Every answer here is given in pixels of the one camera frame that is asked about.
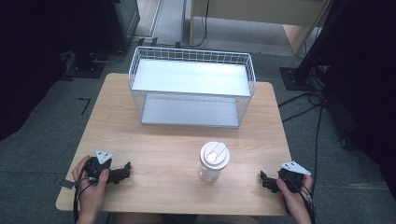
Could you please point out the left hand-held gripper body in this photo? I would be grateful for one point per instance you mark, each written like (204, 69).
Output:
(97, 165)

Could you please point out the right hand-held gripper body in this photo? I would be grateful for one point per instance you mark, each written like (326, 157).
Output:
(292, 174)

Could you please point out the clear cup with white lid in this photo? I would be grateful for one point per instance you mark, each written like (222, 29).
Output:
(214, 157)

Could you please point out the person's right hand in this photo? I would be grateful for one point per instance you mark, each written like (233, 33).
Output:
(294, 199)

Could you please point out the person's left hand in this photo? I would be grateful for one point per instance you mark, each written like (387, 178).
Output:
(91, 194)

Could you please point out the grey tape piece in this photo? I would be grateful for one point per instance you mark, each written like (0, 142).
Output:
(67, 183)

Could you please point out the dark curtain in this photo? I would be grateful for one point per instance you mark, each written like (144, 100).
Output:
(367, 77)
(28, 62)

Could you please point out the black slanted metal stand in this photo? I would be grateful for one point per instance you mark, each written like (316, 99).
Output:
(314, 46)

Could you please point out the black computer tower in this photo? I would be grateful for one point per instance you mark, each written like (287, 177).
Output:
(123, 21)

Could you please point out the light wooden desk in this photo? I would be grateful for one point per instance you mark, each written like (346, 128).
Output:
(249, 11)

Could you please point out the black stand with base plate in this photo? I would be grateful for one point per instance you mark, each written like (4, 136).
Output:
(84, 67)

